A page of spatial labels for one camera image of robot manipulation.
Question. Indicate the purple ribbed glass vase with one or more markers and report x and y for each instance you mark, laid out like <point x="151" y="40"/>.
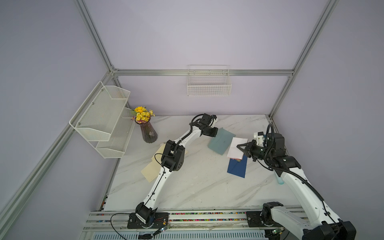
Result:
<point x="148" y="132"/>

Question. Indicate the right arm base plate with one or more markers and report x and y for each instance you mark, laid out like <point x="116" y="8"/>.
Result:
<point x="254" y="220"/>

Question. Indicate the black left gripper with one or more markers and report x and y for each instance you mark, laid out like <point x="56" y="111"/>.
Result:
<point x="213" y="134"/>

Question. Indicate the small teal plastic tool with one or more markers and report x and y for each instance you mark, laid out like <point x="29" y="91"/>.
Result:
<point x="279" y="179"/>

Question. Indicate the white wire wall basket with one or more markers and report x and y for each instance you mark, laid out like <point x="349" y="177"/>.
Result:
<point x="209" y="81"/>

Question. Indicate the yellow flower bouquet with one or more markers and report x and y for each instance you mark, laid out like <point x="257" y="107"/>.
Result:
<point x="142" y="115"/>

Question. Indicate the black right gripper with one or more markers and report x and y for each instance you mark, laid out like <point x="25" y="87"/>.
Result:
<point x="249" y="145"/>

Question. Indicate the cream lined letter paper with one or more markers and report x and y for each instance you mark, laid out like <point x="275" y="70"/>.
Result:
<point x="151" y="171"/>

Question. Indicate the light teal envelope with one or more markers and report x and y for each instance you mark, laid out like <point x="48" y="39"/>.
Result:
<point x="221" y="142"/>

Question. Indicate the dark blue envelope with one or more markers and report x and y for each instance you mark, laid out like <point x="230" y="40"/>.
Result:
<point x="238" y="168"/>

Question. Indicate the aluminium mounting rail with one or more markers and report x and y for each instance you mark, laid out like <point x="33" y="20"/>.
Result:
<point x="182" y="225"/>

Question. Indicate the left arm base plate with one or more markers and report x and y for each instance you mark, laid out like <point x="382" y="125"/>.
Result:
<point x="155" y="221"/>

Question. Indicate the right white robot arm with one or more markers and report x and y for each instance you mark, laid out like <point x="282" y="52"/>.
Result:
<point x="323" y="223"/>

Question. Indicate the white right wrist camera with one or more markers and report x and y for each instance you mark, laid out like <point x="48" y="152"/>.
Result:
<point x="260" y="138"/>

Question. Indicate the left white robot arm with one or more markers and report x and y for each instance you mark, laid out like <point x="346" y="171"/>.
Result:
<point x="171" y="160"/>

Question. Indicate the pale yellow envelope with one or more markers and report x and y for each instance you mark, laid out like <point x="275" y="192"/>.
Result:
<point x="157" y="157"/>

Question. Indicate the white sheet of paper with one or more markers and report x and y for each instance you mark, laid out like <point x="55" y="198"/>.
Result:
<point x="234" y="152"/>

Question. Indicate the white mesh two-tier shelf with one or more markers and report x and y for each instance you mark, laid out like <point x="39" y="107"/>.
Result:
<point x="105" y="121"/>

